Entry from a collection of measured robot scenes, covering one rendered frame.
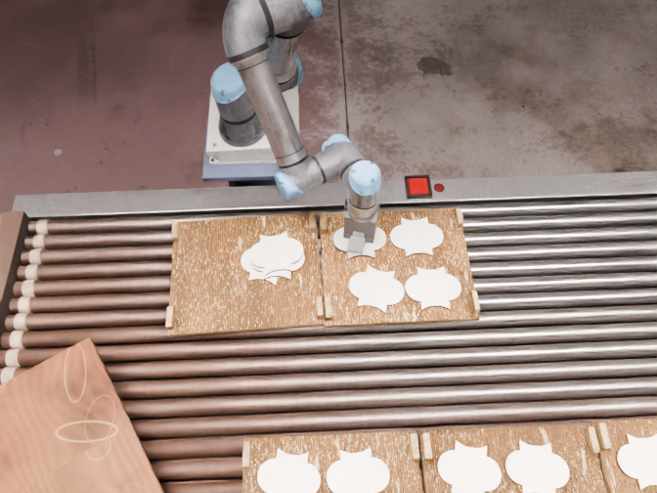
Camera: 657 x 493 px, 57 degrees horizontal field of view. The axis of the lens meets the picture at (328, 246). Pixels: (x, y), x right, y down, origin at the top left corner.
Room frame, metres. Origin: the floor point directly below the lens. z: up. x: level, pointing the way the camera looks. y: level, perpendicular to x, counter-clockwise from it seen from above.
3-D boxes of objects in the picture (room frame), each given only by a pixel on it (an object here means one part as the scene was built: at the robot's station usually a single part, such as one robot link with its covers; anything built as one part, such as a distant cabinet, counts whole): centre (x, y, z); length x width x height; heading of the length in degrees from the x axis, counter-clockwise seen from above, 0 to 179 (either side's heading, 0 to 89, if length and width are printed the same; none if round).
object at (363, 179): (0.88, -0.09, 1.20); 0.09 x 0.08 x 0.11; 29
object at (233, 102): (1.28, 0.27, 1.11); 0.13 x 0.12 x 0.14; 119
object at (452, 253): (0.80, -0.19, 0.93); 0.41 x 0.35 x 0.02; 93
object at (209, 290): (0.78, 0.23, 0.93); 0.41 x 0.35 x 0.02; 94
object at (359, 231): (0.85, -0.08, 1.04); 0.12 x 0.09 x 0.16; 167
